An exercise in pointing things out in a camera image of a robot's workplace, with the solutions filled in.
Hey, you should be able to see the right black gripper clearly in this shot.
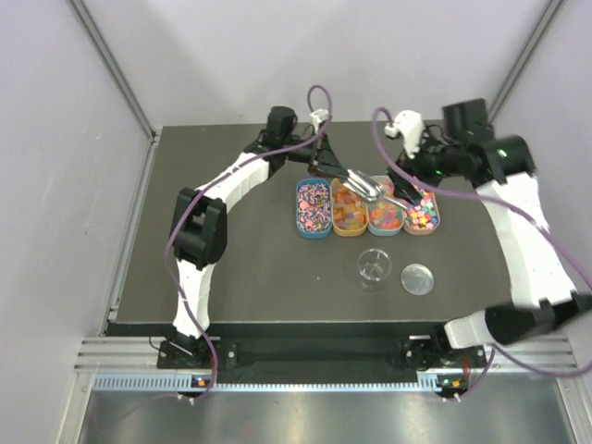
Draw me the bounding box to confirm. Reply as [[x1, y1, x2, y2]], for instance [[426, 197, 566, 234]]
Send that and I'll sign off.
[[386, 124, 463, 206]]

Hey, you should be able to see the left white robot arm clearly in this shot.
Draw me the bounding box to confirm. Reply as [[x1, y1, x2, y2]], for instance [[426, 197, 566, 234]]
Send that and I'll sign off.
[[164, 105, 332, 367]]

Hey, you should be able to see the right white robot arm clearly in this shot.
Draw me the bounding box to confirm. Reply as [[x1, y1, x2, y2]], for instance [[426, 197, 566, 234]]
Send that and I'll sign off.
[[384, 98, 591, 366]]

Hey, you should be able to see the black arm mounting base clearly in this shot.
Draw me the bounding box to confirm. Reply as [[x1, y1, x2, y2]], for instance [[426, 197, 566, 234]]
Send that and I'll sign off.
[[157, 334, 485, 373]]

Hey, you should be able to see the pink tray of star candies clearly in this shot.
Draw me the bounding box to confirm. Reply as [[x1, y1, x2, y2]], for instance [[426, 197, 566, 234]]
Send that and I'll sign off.
[[403, 185, 441, 235]]

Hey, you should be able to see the yellow tray of popsicle candies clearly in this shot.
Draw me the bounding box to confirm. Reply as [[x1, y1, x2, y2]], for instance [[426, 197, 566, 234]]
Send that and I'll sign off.
[[330, 179, 368, 238]]

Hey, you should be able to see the light blue tray of gummies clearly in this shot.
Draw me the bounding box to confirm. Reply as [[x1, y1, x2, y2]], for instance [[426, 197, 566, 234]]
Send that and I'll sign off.
[[366, 199, 404, 236]]

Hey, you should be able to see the blue tray of lollipops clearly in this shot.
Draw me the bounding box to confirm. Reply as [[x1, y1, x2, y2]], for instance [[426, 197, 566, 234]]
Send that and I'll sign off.
[[296, 177, 333, 240]]

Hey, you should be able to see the clear plastic jar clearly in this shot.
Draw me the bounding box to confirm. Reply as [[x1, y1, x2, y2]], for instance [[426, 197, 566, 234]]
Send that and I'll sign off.
[[357, 248, 392, 291]]

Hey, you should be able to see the clear round jar lid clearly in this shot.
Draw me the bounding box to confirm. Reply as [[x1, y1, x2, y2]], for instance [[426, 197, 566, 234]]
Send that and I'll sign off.
[[401, 264, 435, 296]]

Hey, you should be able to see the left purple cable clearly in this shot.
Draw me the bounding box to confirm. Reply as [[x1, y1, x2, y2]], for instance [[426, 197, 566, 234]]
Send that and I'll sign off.
[[165, 84, 334, 402]]

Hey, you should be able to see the purple cable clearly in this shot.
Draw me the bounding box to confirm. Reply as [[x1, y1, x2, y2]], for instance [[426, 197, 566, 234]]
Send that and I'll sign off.
[[165, 84, 334, 402], [372, 106, 592, 402]]

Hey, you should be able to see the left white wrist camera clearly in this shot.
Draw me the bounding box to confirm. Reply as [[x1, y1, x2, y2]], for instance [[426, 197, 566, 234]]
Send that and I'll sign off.
[[309, 108, 330, 134]]

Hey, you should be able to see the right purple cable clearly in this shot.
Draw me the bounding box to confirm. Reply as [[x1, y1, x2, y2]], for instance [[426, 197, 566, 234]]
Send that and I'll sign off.
[[372, 106, 592, 402]]

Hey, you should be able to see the grey slotted cable duct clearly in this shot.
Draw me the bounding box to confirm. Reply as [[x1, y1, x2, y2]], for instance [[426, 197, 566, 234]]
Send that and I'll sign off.
[[92, 373, 468, 393]]

